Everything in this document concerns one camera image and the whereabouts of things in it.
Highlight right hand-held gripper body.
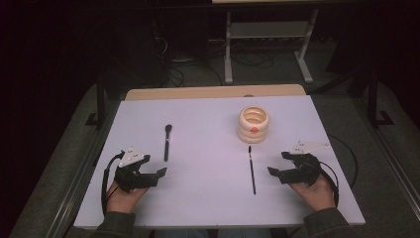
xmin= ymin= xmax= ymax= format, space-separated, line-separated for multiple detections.
xmin=283 ymin=140 xmax=331 ymax=186

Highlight person's left hand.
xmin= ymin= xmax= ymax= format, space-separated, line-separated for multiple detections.
xmin=106 ymin=179 xmax=148 ymax=215

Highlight wooden table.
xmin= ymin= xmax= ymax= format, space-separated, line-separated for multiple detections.
xmin=125 ymin=83 xmax=306 ymax=101

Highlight cream ringed brush holder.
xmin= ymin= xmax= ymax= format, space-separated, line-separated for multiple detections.
xmin=237 ymin=105 xmax=270 ymax=144

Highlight person's right hand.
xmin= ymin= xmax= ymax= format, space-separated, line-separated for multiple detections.
xmin=288 ymin=175 xmax=336 ymax=212

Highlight white table board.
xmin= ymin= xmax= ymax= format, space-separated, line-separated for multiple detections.
xmin=72 ymin=94 xmax=366 ymax=229

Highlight black metal stand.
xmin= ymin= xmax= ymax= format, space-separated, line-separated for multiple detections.
xmin=367 ymin=69 xmax=395 ymax=129
xmin=84 ymin=73 xmax=107 ymax=131

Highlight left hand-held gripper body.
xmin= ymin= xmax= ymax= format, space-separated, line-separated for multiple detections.
xmin=113 ymin=146 xmax=149 ymax=193

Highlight black floor cables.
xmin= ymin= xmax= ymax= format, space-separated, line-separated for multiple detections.
xmin=153 ymin=33 xmax=224 ymax=87
xmin=231 ymin=49 xmax=275 ymax=69

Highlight black fluffy makeup brush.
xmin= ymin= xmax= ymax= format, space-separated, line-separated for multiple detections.
xmin=163 ymin=124 xmax=173 ymax=163

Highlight white metal stand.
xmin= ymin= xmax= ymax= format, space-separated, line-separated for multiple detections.
xmin=224 ymin=9 xmax=320 ymax=84

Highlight thin black makeup brush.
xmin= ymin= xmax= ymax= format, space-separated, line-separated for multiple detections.
xmin=248 ymin=145 xmax=258 ymax=195

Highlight thin black cable loop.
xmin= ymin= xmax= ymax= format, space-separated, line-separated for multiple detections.
xmin=326 ymin=133 xmax=360 ymax=190

